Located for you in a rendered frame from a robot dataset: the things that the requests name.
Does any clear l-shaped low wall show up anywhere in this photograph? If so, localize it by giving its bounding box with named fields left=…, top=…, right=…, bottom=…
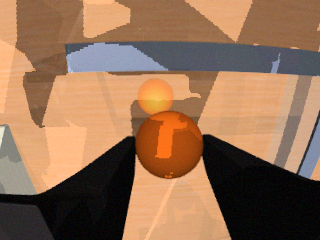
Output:
left=265, top=75, right=320, bottom=173

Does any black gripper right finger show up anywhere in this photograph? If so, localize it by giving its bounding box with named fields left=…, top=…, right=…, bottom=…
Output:
left=201, top=135, right=320, bottom=240

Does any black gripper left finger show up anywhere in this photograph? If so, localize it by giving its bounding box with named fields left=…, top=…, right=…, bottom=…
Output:
left=0, top=136, right=136, bottom=240

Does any light blue l-shaped wall trim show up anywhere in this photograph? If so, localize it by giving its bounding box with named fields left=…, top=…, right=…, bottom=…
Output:
left=65, top=41, right=320, bottom=179

